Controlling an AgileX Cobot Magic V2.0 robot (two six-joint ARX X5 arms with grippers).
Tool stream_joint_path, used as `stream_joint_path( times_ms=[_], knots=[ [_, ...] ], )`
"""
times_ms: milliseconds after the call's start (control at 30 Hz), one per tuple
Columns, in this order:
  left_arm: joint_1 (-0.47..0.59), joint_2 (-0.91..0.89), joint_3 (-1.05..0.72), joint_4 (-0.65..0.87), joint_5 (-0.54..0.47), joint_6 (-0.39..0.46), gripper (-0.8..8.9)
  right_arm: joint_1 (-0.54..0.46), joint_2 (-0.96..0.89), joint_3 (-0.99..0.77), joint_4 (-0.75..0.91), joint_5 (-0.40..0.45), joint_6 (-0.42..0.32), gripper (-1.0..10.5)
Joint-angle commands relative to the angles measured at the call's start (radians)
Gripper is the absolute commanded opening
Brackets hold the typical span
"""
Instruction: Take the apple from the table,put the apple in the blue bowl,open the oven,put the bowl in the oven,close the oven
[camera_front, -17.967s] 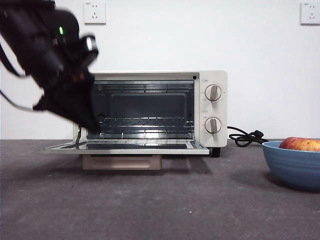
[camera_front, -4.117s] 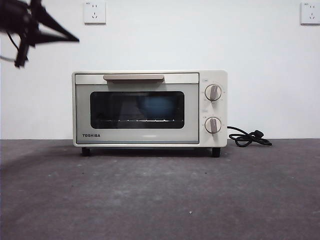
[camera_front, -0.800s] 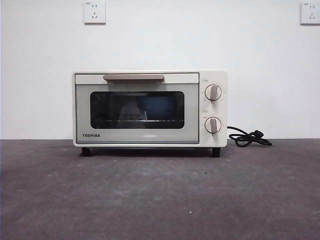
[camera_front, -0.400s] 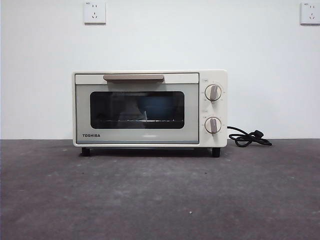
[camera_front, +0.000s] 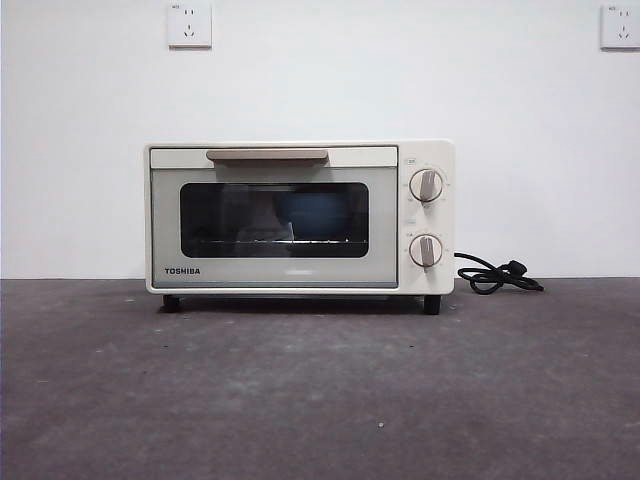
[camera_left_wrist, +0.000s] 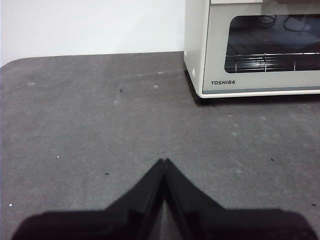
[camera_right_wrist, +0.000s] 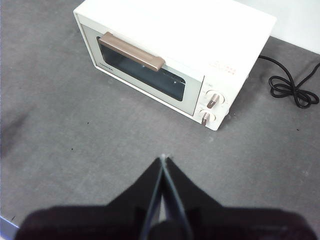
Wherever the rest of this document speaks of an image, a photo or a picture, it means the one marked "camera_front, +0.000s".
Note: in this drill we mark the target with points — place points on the blue ribbed bowl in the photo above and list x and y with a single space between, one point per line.
315 217

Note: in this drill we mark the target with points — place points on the cream Toshiba toaster oven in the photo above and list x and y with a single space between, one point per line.
440 220

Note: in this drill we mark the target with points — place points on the oven door with glass window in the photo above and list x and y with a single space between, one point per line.
165 225

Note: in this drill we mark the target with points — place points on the beige oven knob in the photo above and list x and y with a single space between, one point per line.
426 185
426 250

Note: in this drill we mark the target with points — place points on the white wall socket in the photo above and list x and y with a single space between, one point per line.
190 27
621 27

